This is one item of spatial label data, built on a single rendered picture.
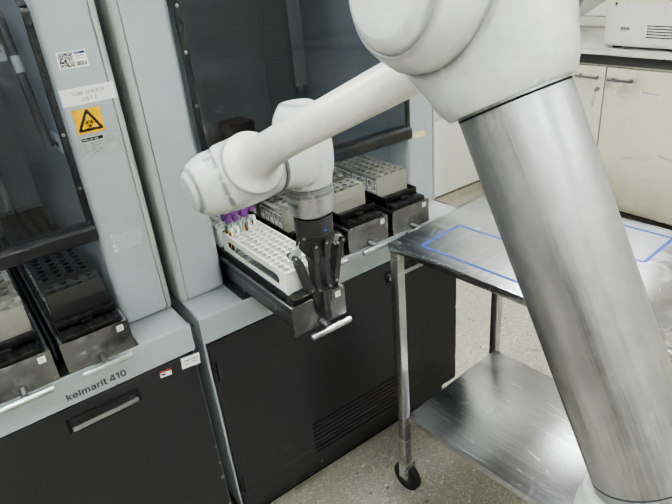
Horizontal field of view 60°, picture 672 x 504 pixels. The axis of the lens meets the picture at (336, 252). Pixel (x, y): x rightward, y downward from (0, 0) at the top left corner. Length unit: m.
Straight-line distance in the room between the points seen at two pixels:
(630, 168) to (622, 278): 2.83
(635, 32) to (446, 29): 2.80
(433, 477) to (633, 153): 2.06
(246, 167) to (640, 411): 0.61
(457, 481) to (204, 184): 1.29
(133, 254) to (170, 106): 0.32
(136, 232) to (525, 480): 1.07
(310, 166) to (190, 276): 0.50
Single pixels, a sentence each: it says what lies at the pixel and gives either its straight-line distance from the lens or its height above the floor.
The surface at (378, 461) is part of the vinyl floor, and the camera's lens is 1.95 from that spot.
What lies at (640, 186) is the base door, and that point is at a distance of 3.36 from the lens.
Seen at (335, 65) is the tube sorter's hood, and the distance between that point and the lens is 1.45.
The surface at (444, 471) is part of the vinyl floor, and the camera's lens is 1.92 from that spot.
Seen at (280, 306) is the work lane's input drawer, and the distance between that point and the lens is 1.22.
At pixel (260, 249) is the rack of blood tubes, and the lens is 1.30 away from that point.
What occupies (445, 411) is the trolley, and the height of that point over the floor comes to 0.28.
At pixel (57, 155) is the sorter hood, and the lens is 1.21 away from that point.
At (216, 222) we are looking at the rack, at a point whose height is 0.86.
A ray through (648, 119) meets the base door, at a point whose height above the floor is 0.59.
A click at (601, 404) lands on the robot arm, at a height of 1.07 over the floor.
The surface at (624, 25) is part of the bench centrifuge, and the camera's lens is 3.27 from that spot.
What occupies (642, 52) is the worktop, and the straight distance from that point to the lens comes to 3.20.
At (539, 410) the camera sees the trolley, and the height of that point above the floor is 0.28.
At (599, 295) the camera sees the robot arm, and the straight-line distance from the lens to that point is 0.52.
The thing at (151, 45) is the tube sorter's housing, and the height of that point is 1.31.
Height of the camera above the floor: 1.44
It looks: 27 degrees down
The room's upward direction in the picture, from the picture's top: 6 degrees counter-clockwise
